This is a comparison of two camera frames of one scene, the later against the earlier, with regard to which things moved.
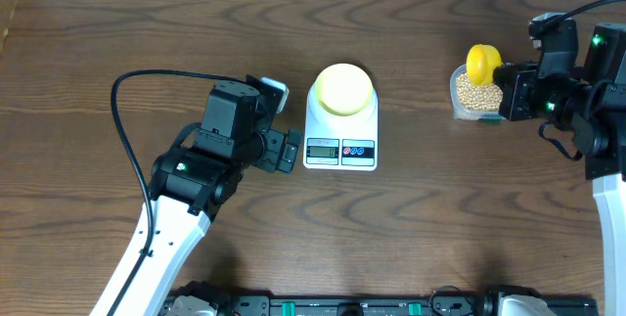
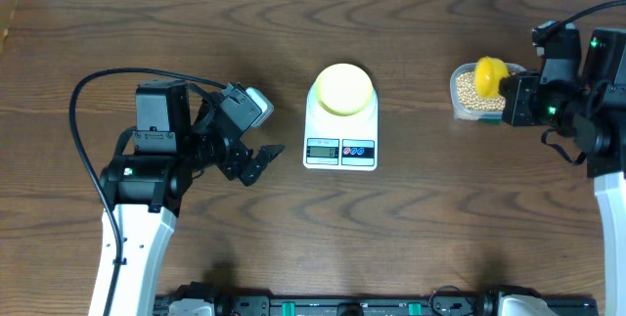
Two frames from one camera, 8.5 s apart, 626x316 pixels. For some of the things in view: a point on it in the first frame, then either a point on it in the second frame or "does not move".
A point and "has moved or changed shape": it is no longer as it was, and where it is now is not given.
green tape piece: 482,120 does not move
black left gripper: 271,157 → 232,163
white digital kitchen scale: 339,143 does not move
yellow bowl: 343,89 does not move
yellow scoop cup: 481,60 has moved or changed shape
